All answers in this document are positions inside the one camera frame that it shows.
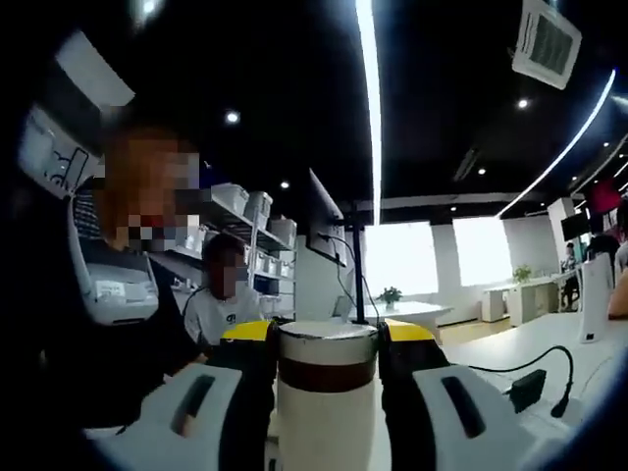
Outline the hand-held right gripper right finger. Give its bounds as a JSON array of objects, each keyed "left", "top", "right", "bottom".
[{"left": 377, "top": 318, "right": 546, "bottom": 471}]

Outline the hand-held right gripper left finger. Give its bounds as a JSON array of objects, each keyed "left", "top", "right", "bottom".
[{"left": 82, "top": 321, "right": 280, "bottom": 471}]

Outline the cream water cup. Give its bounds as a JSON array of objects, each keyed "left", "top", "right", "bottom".
[{"left": 273, "top": 380, "right": 390, "bottom": 471}]

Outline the cream brown-banded cup lid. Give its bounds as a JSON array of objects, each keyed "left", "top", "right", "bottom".
[{"left": 277, "top": 321, "right": 382, "bottom": 393}]

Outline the operator in black shirt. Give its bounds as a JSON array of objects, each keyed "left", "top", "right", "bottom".
[{"left": 0, "top": 195, "right": 210, "bottom": 433}]

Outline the black power adapter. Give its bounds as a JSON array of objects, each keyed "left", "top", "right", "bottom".
[{"left": 507, "top": 369, "right": 547, "bottom": 413}]

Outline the white power strip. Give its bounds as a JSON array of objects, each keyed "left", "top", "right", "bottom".
[{"left": 499, "top": 382, "right": 598, "bottom": 433}]

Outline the round white side table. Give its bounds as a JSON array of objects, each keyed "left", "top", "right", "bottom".
[{"left": 346, "top": 300, "right": 455, "bottom": 329}]

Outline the white desk cabinet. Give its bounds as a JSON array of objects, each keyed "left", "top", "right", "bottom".
[{"left": 483, "top": 277, "right": 565, "bottom": 328}]

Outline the metal storage shelf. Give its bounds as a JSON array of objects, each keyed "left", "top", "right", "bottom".
[{"left": 161, "top": 183, "right": 299, "bottom": 321}]

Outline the black monitor on pole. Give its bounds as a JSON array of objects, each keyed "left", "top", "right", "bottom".
[{"left": 307, "top": 168, "right": 370, "bottom": 326}]

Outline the row of white storage boxes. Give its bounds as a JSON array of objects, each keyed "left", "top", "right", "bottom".
[{"left": 169, "top": 183, "right": 298, "bottom": 279}]

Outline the curved ceiling light strip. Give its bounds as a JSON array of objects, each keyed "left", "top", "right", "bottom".
[{"left": 497, "top": 68, "right": 617, "bottom": 218}]

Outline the straight ceiling light strip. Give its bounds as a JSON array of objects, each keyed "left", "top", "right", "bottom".
[{"left": 355, "top": 0, "right": 384, "bottom": 227}]

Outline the ceiling air vent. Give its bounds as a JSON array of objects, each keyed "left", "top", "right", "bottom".
[{"left": 511, "top": 0, "right": 584, "bottom": 90}]

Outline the black plug with cable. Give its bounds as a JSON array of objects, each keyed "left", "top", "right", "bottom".
[{"left": 465, "top": 345, "right": 575, "bottom": 419}]

